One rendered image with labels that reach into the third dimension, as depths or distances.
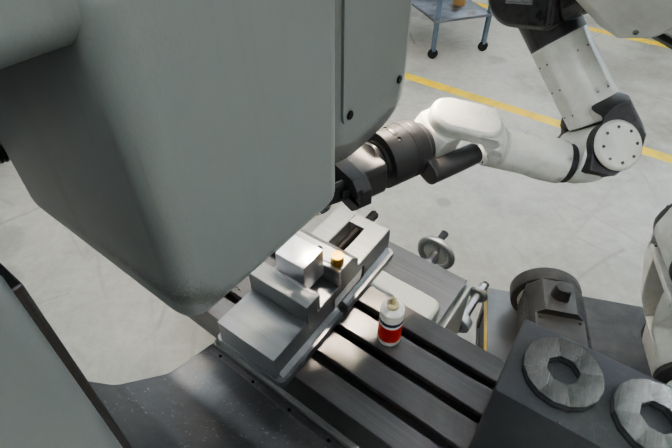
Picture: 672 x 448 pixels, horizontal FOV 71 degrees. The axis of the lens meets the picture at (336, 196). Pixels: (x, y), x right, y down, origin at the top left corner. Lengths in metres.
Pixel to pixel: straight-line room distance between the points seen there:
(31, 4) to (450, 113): 0.59
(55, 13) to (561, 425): 0.59
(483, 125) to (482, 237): 1.71
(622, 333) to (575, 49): 0.87
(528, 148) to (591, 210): 2.01
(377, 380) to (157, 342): 1.38
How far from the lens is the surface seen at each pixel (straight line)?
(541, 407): 0.63
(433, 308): 1.05
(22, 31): 0.24
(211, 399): 0.89
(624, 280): 2.49
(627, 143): 0.84
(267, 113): 0.33
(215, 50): 0.29
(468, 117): 0.74
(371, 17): 0.45
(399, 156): 0.67
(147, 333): 2.12
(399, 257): 1.25
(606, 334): 1.48
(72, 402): 0.27
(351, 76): 0.45
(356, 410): 0.80
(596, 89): 0.85
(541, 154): 0.80
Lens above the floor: 1.65
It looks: 41 degrees down
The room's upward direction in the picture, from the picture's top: straight up
